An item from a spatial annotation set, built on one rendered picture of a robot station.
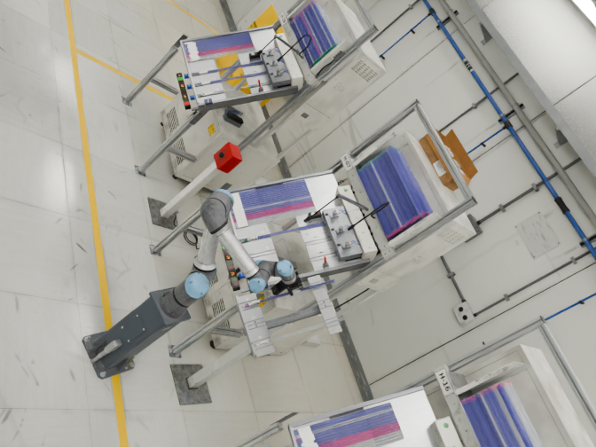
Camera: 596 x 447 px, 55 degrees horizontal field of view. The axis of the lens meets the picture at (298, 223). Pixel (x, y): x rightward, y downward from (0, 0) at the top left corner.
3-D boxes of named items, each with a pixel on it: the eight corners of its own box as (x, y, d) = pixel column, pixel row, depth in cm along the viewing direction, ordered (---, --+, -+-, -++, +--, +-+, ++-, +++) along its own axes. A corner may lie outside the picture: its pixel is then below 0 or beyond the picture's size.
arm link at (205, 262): (183, 288, 289) (204, 194, 263) (194, 273, 302) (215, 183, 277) (205, 296, 288) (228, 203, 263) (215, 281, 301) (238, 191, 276)
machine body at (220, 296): (207, 352, 370) (275, 306, 343) (187, 261, 407) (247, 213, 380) (274, 359, 418) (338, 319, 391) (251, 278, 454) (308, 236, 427)
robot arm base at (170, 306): (167, 321, 279) (180, 311, 275) (153, 294, 283) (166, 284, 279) (187, 316, 292) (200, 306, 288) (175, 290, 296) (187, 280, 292)
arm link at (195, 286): (169, 293, 277) (188, 279, 271) (181, 278, 289) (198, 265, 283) (187, 310, 279) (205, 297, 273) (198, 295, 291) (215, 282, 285)
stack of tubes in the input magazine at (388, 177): (387, 239, 322) (426, 212, 310) (356, 169, 348) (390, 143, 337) (398, 243, 331) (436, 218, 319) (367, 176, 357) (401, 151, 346)
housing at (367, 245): (361, 265, 337) (364, 253, 325) (333, 200, 362) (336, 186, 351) (373, 262, 338) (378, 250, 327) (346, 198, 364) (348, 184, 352)
